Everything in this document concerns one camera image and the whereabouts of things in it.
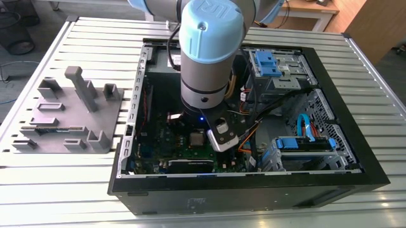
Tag wooden desk white frame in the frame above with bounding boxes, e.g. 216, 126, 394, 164
253, 0, 340, 33

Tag silver CPU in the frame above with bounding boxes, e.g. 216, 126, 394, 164
189, 132, 205, 147

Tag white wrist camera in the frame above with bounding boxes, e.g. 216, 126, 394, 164
204, 116, 241, 152

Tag black camera cable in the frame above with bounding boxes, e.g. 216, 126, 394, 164
167, 22, 184, 72

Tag black PC case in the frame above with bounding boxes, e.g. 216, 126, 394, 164
106, 38, 391, 216

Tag grey disk bay cage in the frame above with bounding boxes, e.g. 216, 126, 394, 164
257, 136, 362, 172

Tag black cable bundle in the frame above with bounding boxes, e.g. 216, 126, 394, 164
236, 87, 313, 141

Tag orange wires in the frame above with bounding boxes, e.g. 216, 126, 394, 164
237, 133, 253, 154

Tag blue RAM stick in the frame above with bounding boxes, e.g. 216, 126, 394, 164
20, 125, 85, 135

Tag black waste bin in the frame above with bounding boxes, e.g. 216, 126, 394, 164
0, 11, 36, 56

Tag green Dell motherboard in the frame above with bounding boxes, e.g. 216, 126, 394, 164
128, 110, 251, 175

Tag grey drive cage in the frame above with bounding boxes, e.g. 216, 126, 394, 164
245, 49, 317, 104

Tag red SATA cable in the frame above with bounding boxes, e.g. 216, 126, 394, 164
308, 122, 320, 141

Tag blue SATA cable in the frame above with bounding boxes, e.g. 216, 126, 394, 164
296, 114, 317, 143

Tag grey parts rack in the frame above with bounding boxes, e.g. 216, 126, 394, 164
10, 66, 127, 155

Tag grey power supply unit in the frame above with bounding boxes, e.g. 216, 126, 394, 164
144, 48, 184, 107

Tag yellow power wire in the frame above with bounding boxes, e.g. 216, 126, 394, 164
225, 67, 237, 100

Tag graphics card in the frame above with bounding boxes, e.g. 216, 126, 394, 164
167, 158, 213, 174

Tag large blue drive bracket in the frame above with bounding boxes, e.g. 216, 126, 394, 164
253, 51, 284, 78

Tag wooden cabinet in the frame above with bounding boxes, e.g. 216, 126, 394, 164
343, 0, 406, 66

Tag hard disk in blue carrier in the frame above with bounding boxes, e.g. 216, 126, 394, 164
275, 137, 336, 152

